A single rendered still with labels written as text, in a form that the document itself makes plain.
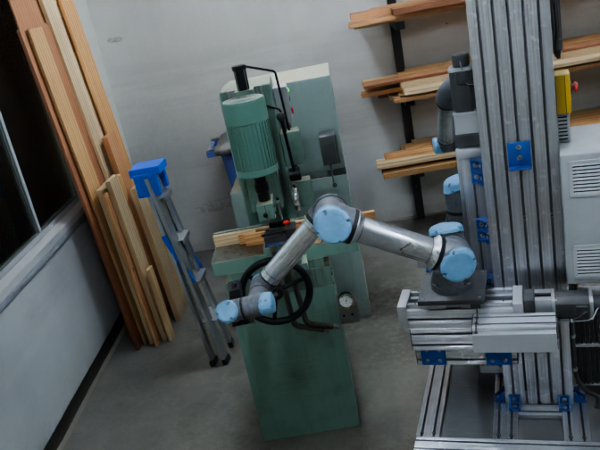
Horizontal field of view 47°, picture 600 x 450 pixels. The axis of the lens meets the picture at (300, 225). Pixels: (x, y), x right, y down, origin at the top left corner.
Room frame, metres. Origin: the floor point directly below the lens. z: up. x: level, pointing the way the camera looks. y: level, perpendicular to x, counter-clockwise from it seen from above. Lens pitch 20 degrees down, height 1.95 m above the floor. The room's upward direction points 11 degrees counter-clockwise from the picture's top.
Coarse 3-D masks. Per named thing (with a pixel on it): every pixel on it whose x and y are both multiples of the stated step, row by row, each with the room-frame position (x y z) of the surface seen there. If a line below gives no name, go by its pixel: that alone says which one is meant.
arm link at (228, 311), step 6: (228, 300) 2.09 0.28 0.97; (234, 300) 2.10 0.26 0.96; (222, 306) 2.06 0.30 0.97; (228, 306) 2.06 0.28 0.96; (234, 306) 2.06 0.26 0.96; (216, 312) 2.06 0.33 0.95; (222, 312) 2.05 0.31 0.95; (228, 312) 2.05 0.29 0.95; (234, 312) 2.05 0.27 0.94; (240, 312) 2.06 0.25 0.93; (222, 318) 2.04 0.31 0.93; (228, 318) 2.04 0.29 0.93; (234, 318) 2.04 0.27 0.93; (240, 318) 2.06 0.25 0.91
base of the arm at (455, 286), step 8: (432, 272) 2.18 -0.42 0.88; (432, 280) 2.16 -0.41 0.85; (440, 280) 2.13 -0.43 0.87; (448, 280) 2.11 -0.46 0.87; (464, 280) 2.12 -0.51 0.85; (472, 280) 2.13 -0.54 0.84; (432, 288) 2.16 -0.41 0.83; (440, 288) 2.12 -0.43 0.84; (448, 288) 2.10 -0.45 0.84; (456, 288) 2.10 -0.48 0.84; (464, 288) 2.10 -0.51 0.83
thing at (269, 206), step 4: (272, 196) 2.80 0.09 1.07; (272, 200) 2.76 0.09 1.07; (256, 204) 2.74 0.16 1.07; (260, 204) 2.73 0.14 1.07; (264, 204) 2.72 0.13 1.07; (268, 204) 2.72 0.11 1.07; (272, 204) 2.72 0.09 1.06; (256, 208) 2.72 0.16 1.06; (260, 208) 2.72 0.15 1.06; (264, 208) 2.72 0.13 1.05; (268, 208) 2.72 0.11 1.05; (272, 208) 2.71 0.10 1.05; (276, 208) 2.84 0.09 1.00; (260, 212) 2.72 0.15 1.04; (264, 212) 2.72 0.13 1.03; (268, 212) 2.72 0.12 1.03; (272, 212) 2.71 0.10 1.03; (260, 216) 2.72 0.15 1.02; (268, 216) 2.72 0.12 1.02; (272, 216) 2.71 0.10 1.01; (260, 220) 2.72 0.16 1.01; (264, 220) 2.72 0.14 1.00; (268, 220) 2.76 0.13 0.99
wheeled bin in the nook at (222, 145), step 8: (224, 136) 4.78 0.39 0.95; (216, 144) 4.86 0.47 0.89; (224, 144) 4.51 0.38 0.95; (208, 152) 4.54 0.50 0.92; (216, 152) 4.46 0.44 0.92; (224, 152) 4.44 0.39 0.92; (224, 160) 4.48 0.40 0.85; (232, 160) 4.47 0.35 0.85; (232, 168) 4.48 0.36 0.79; (232, 176) 4.48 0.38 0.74; (232, 184) 4.49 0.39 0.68
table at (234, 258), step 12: (216, 252) 2.73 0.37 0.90; (228, 252) 2.70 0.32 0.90; (240, 252) 2.68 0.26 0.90; (252, 252) 2.65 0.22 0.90; (312, 252) 2.59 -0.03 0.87; (324, 252) 2.59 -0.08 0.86; (336, 252) 2.59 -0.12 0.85; (348, 252) 2.59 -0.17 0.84; (216, 264) 2.61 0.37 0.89; (228, 264) 2.61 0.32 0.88; (240, 264) 2.61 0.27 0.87; (300, 264) 2.50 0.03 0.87; (216, 276) 2.61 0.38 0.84
